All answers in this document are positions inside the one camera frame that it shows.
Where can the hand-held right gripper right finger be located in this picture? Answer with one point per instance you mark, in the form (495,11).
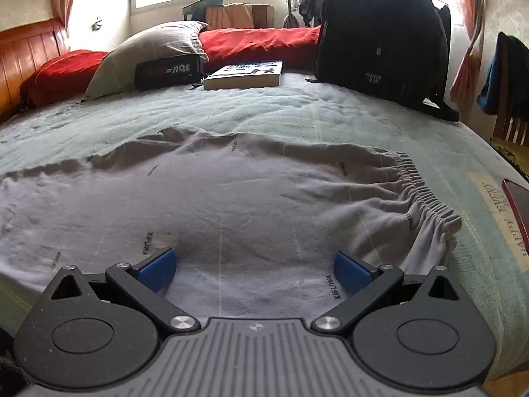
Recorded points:
(351,271)

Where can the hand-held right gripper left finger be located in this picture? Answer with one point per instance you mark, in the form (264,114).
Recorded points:
(159,269)

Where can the grey pants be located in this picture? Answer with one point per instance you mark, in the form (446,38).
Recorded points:
(248,198)

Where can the red phone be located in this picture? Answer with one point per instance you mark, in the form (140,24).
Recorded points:
(518,211)

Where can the black pencil case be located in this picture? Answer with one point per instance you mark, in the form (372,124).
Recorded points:
(165,72)

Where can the yellow chair cushion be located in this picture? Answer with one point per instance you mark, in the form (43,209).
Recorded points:
(514,153)

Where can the blue white book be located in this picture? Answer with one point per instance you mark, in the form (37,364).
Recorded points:
(244,74)

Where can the wooden chair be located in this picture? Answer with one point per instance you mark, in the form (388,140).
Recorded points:
(512,126)

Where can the grey green pillow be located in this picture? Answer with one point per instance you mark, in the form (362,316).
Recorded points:
(140,49)

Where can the blue cloth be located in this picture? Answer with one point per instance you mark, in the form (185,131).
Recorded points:
(488,89)

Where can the black backpack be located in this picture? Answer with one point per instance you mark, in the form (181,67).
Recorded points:
(380,33)

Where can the red quilt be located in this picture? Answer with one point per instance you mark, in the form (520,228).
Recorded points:
(256,45)

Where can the wooden headboard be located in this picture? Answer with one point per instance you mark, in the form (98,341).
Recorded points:
(24,58)

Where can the cardboard box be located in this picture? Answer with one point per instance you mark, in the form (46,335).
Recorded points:
(239,16)

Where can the metal wall hook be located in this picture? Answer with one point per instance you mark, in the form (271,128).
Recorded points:
(97,24)

